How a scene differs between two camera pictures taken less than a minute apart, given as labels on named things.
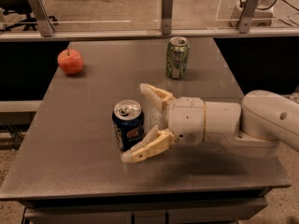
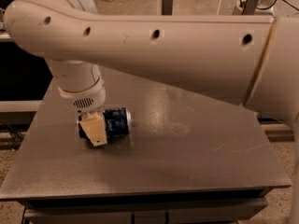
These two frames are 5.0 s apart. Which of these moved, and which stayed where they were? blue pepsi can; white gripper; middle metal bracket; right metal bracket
Moved: blue pepsi can; white gripper
Stayed: right metal bracket; middle metal bracket
